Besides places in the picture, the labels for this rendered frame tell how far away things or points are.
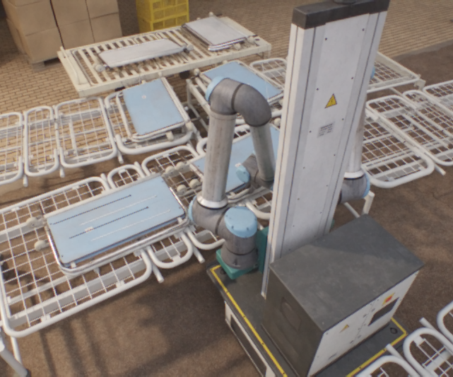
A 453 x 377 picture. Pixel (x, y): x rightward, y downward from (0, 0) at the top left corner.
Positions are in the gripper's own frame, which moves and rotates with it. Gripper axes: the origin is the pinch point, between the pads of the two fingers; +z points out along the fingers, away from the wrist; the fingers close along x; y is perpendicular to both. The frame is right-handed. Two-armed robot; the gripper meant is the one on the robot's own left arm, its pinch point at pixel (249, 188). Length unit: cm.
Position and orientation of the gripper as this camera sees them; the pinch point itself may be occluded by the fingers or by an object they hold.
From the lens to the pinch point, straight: 233.5
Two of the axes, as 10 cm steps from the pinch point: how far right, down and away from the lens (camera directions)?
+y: -7.9, 4.1, -4.5
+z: -1.4, 5.9, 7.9
